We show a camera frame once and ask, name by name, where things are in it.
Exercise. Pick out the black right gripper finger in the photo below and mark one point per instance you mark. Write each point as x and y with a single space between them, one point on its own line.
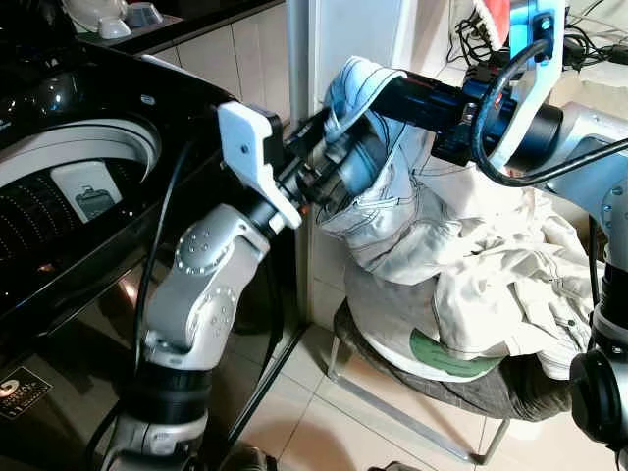
402 98

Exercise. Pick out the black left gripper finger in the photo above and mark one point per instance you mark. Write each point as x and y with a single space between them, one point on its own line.
355 175
316 123

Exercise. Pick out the pale denim garment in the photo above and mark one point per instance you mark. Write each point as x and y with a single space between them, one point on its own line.
392 231

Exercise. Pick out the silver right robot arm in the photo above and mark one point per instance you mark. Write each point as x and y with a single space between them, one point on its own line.
589 137

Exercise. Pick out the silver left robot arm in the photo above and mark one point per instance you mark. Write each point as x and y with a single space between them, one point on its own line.
201 294

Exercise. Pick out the black top-load washing machine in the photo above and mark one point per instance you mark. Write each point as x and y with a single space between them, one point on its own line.
59 260

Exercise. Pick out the grey upright pole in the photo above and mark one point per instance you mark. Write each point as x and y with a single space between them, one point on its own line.
297 59

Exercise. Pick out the red white object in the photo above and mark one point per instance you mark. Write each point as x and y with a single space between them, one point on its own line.
496 15

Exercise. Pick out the beige cushion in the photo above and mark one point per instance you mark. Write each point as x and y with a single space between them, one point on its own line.
601 90

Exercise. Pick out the dark counter top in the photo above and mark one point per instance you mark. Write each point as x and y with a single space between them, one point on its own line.
206 22

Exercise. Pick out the white cloth with green patch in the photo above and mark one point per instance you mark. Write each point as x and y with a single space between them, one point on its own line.
392 336

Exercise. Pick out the cream cloth garment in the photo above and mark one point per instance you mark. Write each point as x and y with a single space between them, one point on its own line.
491 285

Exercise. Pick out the small grey box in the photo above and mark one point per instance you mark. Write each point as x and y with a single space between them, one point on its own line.
143 14

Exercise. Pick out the washer tub with white rim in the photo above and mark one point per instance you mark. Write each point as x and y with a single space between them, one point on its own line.
83 147

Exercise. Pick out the white rounded appliance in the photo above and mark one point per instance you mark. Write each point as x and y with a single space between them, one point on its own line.
98 15

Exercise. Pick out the grey chair cushion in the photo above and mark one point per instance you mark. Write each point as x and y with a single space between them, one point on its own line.
471 397

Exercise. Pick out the round gold washer sticker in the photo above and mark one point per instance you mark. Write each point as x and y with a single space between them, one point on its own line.
22 392

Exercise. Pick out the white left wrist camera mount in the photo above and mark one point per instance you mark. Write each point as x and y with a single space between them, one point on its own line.
250 147

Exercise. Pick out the white blue right wrist camera mount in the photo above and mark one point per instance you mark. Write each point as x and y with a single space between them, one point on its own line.
538 69

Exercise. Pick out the metal chair frame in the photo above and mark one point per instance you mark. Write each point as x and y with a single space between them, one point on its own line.
392 417

